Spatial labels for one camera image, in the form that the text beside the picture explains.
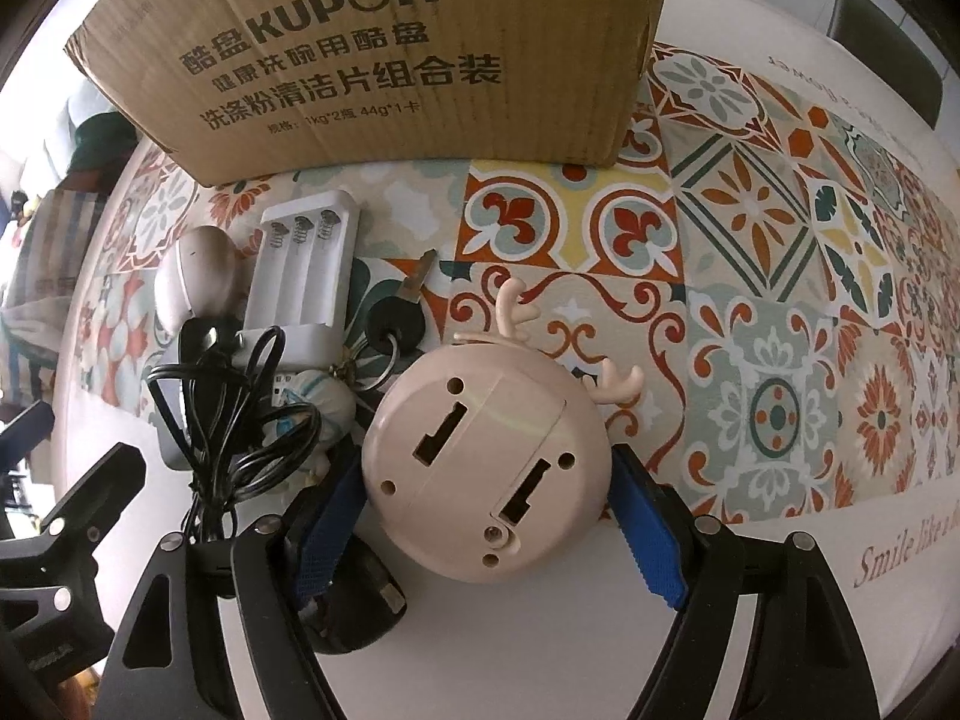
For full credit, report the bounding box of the small white doll keychain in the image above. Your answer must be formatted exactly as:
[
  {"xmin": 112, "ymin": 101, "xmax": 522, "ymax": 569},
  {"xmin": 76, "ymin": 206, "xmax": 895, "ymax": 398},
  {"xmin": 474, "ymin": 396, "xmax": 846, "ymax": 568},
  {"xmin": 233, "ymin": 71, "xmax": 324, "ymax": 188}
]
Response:
[{"xmin": 262, "ymin": 369, "xmax": 355, "ymax": 477}]

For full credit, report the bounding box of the beige egg-shaped device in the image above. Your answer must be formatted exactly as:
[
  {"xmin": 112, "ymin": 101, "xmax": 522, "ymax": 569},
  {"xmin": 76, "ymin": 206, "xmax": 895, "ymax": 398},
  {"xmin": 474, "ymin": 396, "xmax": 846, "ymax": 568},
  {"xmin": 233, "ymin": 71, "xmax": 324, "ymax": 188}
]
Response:
[{"xmin": 154, "ymin": 226, "xmax": 245, "ymax": 335}]

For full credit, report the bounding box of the white battery charger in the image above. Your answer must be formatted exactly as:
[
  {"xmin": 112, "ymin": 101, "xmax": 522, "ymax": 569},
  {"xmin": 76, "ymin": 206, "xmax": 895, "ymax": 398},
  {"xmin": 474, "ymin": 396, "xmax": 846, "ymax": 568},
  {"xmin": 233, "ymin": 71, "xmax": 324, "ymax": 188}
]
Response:
[{"xmin": 238, "ymin": 191, "xmax": 361, "ymax": 376}]

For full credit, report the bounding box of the black power plug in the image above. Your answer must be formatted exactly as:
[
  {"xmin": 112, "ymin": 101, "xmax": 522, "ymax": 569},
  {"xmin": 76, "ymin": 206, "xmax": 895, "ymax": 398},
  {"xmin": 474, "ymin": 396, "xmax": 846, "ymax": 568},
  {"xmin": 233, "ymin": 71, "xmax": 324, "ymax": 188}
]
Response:
[{"xmin": 300, "ymin": 540, "xmax": 410, "ymax": 653}]

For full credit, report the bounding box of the dark green chair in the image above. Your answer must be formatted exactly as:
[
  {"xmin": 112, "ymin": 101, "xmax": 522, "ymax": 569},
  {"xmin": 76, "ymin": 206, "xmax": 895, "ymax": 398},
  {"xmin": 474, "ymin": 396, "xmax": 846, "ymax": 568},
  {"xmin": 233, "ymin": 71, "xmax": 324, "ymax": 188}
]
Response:
[{"xmin": 825, "ymin": 0, "xmax": 942, "ymax": 128}]

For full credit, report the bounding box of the striped bag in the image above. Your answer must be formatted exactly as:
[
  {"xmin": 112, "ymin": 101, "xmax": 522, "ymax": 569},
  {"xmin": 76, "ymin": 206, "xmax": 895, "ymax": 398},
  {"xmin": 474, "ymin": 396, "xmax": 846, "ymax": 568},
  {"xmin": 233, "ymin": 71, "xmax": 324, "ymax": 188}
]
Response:
[{"xmin": 0, "ymin": 187, "xmax": 106, "ymax": 400}]

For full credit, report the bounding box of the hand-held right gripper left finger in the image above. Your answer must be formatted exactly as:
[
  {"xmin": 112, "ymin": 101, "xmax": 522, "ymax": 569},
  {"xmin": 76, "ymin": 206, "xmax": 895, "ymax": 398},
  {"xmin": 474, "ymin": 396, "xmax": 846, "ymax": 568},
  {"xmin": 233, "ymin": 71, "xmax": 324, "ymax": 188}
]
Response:
[{"xmin": 101, "ymin": 456, "xmax": 410, "ymax": 720}]

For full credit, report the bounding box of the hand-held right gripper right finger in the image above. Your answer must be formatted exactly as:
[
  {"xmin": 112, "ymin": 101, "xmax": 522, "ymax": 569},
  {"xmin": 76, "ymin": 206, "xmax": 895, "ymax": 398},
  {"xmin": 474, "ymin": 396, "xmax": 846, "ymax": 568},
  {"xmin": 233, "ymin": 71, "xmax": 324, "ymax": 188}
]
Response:
[{"xmin": 607, "ymin": 444, "xmax": 882, "ymax": 720}]

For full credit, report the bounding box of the black cable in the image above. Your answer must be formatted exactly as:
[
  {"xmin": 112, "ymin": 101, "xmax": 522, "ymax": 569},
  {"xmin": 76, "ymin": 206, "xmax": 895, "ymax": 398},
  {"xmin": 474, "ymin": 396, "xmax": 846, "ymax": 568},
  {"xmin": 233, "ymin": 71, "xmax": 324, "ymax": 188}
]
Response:
[{"xmin": 146, "ymin": 319, "xmax": 331, "ymax": 542}]

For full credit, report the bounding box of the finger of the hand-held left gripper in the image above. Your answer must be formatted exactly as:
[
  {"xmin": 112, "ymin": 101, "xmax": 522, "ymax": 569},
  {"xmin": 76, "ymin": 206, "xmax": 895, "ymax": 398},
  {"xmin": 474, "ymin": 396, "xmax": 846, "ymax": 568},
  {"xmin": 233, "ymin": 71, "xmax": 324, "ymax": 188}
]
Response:
[
  {"xmin": 0, "ymin": 444, "xmax": 147, "ymax": 691},
  {"xmin": 0, "ymin": 399, "xmax": 57, "ymax": 466}
]

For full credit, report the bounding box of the brown cardboard box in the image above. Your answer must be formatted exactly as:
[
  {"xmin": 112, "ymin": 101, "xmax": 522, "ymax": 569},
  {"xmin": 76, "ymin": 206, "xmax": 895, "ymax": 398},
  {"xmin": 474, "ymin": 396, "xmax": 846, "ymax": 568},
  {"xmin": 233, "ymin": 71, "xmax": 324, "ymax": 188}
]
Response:
[{"xmin": 64, "ymin": 0, "xmax": 680, "ymax": 187}]

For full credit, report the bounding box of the grey power adapter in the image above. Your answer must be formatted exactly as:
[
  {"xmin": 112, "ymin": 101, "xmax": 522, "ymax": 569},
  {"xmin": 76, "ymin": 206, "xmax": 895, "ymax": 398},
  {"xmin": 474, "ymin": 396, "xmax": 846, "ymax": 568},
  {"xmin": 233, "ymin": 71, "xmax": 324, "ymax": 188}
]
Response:
[{"xmin": 154, "ymin": 337, "xmax": 197, "ymax": 470}]

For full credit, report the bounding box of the black-headed key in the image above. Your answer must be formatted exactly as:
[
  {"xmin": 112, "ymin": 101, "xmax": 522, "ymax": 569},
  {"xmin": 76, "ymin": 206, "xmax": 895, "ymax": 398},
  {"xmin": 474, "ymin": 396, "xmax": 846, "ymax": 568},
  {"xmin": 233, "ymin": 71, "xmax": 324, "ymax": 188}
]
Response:
[{"xmin": 366, "ymin": 249, "xmax": 437, "ymax": 350}]

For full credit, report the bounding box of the patterned tablecloth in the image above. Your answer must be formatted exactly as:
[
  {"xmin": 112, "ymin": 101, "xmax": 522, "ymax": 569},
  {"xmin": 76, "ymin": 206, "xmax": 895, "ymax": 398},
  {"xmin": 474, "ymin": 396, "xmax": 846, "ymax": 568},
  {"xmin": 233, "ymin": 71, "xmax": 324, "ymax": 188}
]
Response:
[{"xmin": 56, "ymin": 0, "xmax": 960, "ymax": 720}]

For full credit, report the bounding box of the metal key ring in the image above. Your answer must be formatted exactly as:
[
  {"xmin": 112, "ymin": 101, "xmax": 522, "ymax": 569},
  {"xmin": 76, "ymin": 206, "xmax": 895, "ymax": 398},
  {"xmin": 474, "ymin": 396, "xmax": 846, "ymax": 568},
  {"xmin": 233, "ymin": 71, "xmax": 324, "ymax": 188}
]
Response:
[{"xmin": 352, "ymin": 336, "xmax": 406, "ymax": 392}]

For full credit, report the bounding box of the dark green object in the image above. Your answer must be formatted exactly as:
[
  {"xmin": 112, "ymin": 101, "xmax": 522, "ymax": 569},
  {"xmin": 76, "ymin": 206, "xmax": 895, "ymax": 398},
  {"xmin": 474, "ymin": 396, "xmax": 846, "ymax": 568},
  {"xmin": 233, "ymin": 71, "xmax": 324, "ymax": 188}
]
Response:
[{"xmin": 67, "ymin": 111, "xmax": 140, "ymax": 181}]

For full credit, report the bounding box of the beige round deer toy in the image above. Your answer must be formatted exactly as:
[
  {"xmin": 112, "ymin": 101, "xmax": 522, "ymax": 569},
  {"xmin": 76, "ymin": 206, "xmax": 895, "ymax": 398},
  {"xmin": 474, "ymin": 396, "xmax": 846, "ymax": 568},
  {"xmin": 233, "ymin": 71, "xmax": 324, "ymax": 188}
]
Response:
[{"xmin": 360, "ymin": 277, "xmax": 644, "ymax": 584}]

